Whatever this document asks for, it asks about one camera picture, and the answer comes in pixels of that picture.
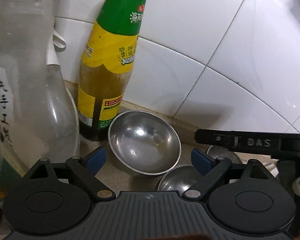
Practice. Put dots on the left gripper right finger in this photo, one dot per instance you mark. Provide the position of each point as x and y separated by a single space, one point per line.
239 199

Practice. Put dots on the white two-tier rotating rack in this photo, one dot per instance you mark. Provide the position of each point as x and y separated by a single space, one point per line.
73 135

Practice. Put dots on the green yellow oyster sauce bottle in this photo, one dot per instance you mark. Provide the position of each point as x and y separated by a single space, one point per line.
107 64

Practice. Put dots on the clear plastic bag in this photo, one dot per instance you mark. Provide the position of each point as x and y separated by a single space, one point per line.
34 106

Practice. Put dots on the steel bowl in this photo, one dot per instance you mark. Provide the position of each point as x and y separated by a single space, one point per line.
144 143
217 151
180 179

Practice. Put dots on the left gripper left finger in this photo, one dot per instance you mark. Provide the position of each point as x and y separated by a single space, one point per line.
53 198

